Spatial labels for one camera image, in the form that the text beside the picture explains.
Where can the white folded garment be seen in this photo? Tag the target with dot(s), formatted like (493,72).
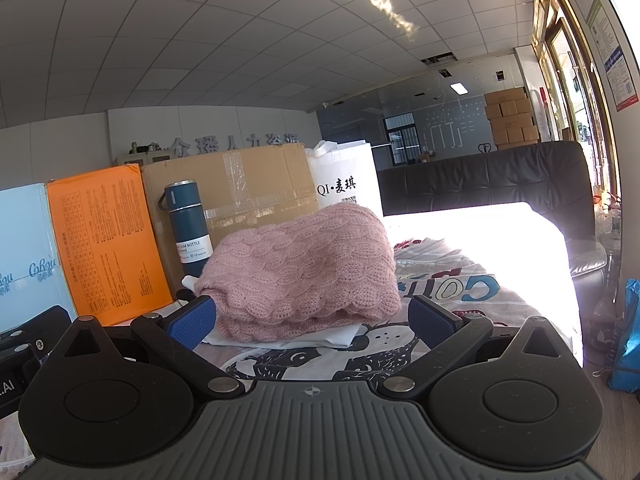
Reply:
(325,336)

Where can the white tote bag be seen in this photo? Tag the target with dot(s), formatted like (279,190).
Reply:
(345,175)

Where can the blue plastic bag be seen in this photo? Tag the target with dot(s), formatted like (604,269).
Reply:
(625,340)

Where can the wall poster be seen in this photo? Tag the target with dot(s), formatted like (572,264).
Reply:
(617,60)

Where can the orange board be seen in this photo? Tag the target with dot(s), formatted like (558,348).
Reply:
(107,240)

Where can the printed blanket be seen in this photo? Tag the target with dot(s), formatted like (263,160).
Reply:
(480,287)

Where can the dark blue vacuum bottle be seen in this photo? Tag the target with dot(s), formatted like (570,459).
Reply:
(187,225)

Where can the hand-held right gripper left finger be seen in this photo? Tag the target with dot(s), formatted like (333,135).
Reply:
(192,322)

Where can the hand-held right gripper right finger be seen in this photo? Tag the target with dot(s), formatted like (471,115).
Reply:
(435,327)

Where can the ceiling lamp panel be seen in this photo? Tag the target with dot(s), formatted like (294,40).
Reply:
(458,87)

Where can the black leather sofa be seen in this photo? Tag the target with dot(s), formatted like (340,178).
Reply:
(480,180)

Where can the stack of cardboard boxes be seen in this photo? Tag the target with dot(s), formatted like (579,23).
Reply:
(511,117)

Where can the pink knitted sweater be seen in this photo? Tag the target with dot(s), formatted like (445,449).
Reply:
(300,265)

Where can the grey wall lettering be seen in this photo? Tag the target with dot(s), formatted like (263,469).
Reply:
(235,144)

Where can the light blue foam board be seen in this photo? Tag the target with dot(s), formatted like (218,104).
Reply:
(25,240)

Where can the clear plastic bottle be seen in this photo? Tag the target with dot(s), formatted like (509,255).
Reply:
(611,240)

